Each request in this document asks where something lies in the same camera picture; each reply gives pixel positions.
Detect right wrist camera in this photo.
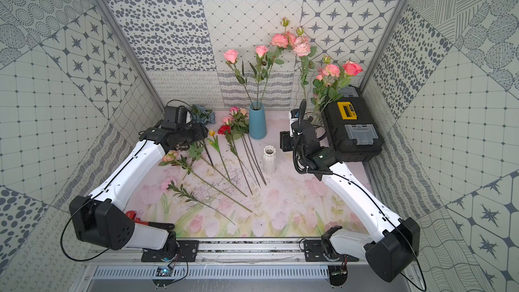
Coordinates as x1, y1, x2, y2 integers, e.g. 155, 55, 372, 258
289, 109, 300, 137

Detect clear glass vase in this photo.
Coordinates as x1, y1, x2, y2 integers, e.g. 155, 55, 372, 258
310, 112, 324, 127

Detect bunch of artificial flowers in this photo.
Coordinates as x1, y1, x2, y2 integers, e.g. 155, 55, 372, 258
159, 107, 266, 213

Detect aluminium rail frame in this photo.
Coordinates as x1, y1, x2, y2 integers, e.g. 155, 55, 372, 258
82, 237, 418, 267

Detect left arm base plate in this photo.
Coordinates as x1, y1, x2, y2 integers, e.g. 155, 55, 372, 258
141, 240, 200, 262

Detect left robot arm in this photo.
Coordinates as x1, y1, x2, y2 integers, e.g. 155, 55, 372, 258
69, 105, 208, 262

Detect blue cylindrical vase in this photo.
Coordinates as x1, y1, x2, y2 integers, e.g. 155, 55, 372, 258
249, 101, 267, 140

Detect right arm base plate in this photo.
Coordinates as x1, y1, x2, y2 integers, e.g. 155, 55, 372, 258
298, 238, 359, 262

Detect red pipe wrench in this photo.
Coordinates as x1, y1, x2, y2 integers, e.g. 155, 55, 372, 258
125, 211, 175, 231

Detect pink peony flower stem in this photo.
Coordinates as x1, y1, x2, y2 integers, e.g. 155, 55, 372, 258
259, 17, 294, 103

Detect black toolbox yellow latch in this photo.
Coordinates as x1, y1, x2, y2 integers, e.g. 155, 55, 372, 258
322, 86, 384, 162

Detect white ribbed vase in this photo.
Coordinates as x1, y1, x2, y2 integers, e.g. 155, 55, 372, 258
263, 145, 277, 175

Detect large pink rose stem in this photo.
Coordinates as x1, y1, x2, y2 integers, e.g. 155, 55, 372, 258
322, 61, 364, 103

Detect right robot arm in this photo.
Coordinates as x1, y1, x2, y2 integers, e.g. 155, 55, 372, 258
280, 116, 420, 283

